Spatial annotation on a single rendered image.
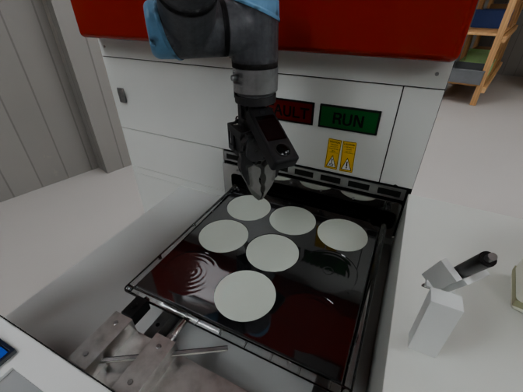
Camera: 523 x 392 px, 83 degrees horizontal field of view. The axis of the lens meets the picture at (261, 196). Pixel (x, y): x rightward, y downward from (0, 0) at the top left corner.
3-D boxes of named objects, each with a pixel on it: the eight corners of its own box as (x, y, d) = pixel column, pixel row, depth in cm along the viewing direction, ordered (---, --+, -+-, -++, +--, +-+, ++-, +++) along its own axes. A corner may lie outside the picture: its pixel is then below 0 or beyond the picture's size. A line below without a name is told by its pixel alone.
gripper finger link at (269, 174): (261, 185, 66) (261, 147, 61) (275, 197, 62) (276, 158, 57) (249, 188, 65) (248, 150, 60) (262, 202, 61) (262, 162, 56)
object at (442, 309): (406, 307, 39) (440, 228, 31) (440, 319, 37) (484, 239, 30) (402, 348, 34) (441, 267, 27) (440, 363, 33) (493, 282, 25)
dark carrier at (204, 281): (238, 189, 76) (238, 187, 75) (378, 226, 63) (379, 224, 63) (137, 287, 50) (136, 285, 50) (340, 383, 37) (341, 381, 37)
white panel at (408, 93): (138, 168, 101) (104, 34, 78) (394, 239, 71) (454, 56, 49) (131, 172, 98) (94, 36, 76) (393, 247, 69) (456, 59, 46)
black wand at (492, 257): (503, 267, 21) (505, 250, 22) (480, 260, 22) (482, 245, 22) (432, 293, 39) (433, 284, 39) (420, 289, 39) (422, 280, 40)
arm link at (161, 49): (133, -41, 35) (225, -39, 38) (147, 25, 46) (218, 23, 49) (143, 19, 34) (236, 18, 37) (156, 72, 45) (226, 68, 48)
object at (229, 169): (227, 190, 84) (225, 159, 79) (391, 235, 68) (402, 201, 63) (224, 193, 83) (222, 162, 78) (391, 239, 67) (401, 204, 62)
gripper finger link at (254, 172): (249, 188, 65) (248, 150, 60) (262, 202, 61) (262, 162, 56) (236, 192, 64) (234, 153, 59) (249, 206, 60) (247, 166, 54)
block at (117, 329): (121, 321, 46) (115, 309, 45) (137, 330, 45) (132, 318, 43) (74, 369, 40) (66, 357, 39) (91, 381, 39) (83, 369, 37)
